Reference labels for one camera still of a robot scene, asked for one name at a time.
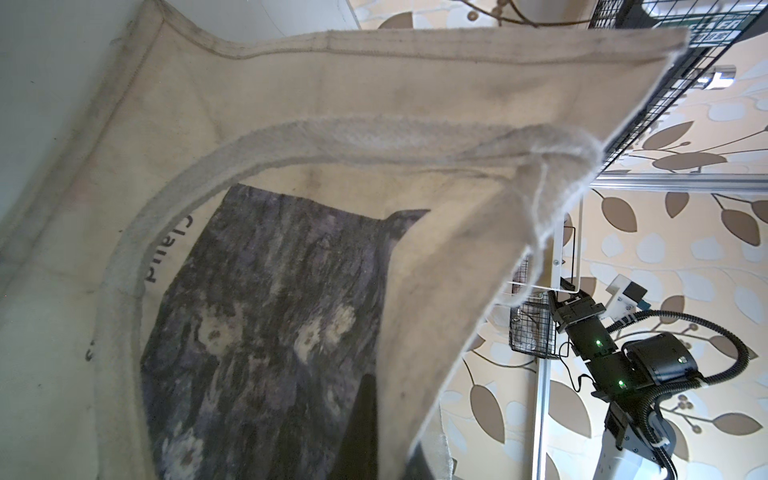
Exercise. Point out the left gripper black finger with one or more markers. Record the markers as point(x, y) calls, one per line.
point(357, 457)

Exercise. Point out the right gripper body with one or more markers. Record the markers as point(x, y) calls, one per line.
point(579, 317)

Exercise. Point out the cream canvas tote bag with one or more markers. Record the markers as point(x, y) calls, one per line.
point(236, 234)

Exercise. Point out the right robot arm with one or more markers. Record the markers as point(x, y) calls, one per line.
point(634, 379)

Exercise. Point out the white wooden two-tier shelf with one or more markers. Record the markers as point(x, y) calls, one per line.
point(560, 262)

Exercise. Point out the black wire basket right wall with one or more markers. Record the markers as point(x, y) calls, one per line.
point(531, 328)

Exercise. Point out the black wire basket wall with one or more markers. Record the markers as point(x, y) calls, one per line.
point(531, 328)
point(714, 27)

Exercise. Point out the aluminium frame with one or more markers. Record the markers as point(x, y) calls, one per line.
point(697, 244)

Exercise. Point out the black wire basket back wall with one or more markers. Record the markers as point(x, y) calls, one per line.
point(714, 27)

